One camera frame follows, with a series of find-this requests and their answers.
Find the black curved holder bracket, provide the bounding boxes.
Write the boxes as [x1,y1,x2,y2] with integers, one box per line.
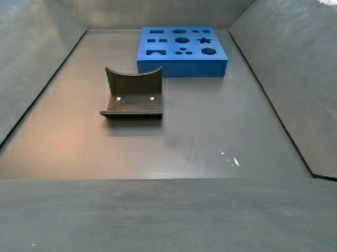
[100,68,163,118]

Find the blue shape sorter block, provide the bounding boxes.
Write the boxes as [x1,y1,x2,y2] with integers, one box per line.
[136,26,227,78]

